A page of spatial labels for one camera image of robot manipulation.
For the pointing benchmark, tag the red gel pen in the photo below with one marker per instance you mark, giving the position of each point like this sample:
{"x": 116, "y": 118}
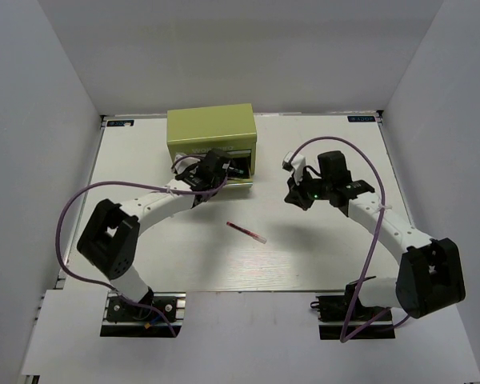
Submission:
{"x": 247, "y": 232}

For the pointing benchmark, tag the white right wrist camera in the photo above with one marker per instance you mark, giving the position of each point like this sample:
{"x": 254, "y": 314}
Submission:
{"x": 294, "y": 164}

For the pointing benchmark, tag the blue label sticker left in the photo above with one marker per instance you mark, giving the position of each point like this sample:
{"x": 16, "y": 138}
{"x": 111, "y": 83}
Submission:
{"x": 120, "y": 123}

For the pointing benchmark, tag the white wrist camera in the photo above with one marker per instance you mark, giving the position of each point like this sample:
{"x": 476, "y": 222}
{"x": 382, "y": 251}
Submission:
{"x": 182, "y": 161}
{"x": 294, "y": 164}

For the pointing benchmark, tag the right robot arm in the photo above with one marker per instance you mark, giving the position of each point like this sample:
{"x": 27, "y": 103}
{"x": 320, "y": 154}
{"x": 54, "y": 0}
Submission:
{"x": 429, "y": 270}

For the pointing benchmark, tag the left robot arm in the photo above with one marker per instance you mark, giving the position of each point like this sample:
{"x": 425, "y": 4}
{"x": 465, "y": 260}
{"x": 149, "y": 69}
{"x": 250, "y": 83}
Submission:
{"x": 109, "y": 239}

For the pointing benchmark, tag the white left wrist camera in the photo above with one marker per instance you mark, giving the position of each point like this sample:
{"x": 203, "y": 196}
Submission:
{"x": 182, "y": 161}

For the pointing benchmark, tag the blue label sticker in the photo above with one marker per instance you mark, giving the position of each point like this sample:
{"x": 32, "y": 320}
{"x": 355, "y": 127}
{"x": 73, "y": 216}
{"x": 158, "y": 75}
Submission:
{"x": 361, "y": 118}
{"x": 120, "y": 123}

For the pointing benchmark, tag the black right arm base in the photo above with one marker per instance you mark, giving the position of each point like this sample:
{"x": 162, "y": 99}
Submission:
{"x": 331, "y": 310}

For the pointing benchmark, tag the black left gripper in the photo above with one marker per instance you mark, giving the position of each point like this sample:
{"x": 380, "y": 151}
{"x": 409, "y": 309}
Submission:
{"x": 222, "y": 179}

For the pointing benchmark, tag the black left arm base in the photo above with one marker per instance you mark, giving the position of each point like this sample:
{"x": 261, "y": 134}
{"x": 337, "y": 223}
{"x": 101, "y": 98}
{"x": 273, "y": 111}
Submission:
{"x": 121, "y": 320}

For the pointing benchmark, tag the blue label sticker right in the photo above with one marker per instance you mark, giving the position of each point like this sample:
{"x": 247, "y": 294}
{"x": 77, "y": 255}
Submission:
{"x": 361, "y": 118}

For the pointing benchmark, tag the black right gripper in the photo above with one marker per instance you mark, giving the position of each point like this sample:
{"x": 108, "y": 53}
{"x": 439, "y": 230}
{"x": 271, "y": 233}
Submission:
{"x": 297, "y": 195}

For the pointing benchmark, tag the green metal drawer chest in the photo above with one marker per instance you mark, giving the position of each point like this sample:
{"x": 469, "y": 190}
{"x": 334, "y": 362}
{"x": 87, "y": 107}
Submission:
{"x": 230, "y": 128}

